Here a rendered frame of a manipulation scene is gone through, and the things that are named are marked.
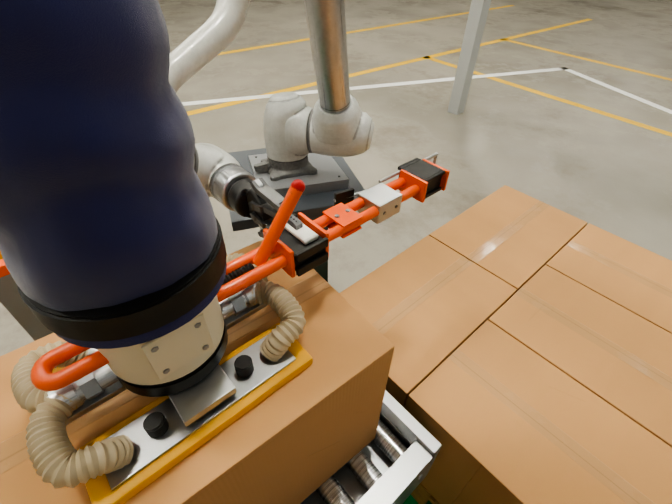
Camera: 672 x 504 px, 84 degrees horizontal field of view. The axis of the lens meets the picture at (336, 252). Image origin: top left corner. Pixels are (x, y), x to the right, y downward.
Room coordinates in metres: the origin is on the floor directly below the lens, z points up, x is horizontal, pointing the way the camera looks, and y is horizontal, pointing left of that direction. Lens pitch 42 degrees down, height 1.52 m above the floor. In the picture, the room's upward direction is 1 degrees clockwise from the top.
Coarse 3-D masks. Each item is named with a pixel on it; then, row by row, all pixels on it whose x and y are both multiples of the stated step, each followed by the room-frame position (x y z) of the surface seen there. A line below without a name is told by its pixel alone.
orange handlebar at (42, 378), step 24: (408, 192) 0.67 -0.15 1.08; (336, 216) 0.57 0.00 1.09; (360, 216) 0.57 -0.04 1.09; (0, 264) 0.43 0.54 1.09; (240, 264) 0.44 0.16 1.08; (264, 264) 0.44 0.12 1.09; (240, 288) 0.40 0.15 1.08; (48, 360) 0.26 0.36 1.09; (96, 360) 0.26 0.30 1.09; (48, 384) 0.23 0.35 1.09
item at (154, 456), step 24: (264, 336) 0.39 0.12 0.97; (240, 360) 0.32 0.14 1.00; (264, 360) 0.34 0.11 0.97; (288, 360) 0.34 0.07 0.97; (312, 360) 0.35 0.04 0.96; (240, 384) 0.29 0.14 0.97; (264, 384) 0.30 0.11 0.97; (144, 408) 0.25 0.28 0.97; (168, 408) 0.25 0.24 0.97; (216, 408) 0.25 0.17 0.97; (240, 408) 0.26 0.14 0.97; (120, 432) 0.22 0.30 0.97; (144, 432) 0.22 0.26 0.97; (168, 432) 0.22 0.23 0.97; (192, 432) 0.22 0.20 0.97; (216, 432) 0.23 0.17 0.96; (144, 456) 0.19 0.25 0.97; (168, 456) 0.19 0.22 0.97; (96, 480) 0.16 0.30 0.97; (120, 480) 0.16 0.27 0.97; (144, 480) 0.16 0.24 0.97
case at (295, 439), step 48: (288, 288) 0.52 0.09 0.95; (48, 336) 0.39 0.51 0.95; (240, 336) 0.40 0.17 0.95; (336, 336) 0.40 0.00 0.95; (384, 336) 0.41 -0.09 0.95; (0, 384) 0.29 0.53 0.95; (288, 384) 0.31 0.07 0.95; (336, 384) 0.31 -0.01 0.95; (384, 384) 0.38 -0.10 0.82; (0, 432) 0.22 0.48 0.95; (96, 432) 0.22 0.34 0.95; (240, 432) 0.23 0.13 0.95; (288, 432) 0.24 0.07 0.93; (336, 432) 0.30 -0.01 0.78; (0, 480) 0.16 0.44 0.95; (192, 480) 0.17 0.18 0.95; (240, 480) 0.18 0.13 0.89; (288, 480) 0.23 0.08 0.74
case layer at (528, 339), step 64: (512, 192) 1.53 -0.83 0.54; (448, 256) 1.07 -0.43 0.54; (512, 256) 1.08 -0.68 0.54; (576, 256) 1.09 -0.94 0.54; (640, 256) 1.10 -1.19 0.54; (384, 320) 0.75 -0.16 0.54; (448, 320) 0.76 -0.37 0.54; (512, 320) 0.77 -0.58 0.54; (576, 320) 0.77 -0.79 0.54; (640, 320) 0.78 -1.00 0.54; (448, 384) 0.54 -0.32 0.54; (512, 384) 0.54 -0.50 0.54; (576, 384) 0.55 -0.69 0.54; (640, 384) 0.55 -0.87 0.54; (448, 448) 0.39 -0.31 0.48; (512, 448) 0.37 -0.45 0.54; (576, 448) 0.37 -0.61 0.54; (640, 448) 0.38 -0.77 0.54
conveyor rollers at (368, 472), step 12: (384, 432) 0.40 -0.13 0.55; (384, 444) 0.37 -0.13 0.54; (396, 444) 0.37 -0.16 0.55; (360, 456) 0.34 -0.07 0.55; (396, 456) 0.35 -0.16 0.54; (360, 468) 0.32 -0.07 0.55; (372, 468) 0.32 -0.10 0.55; (336, 480) 0.29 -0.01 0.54; (360, 480) 0.30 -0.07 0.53; (372, 480) 0.29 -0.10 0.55; (324, 492) 0.27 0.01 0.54; (336, 492) 0.26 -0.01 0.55
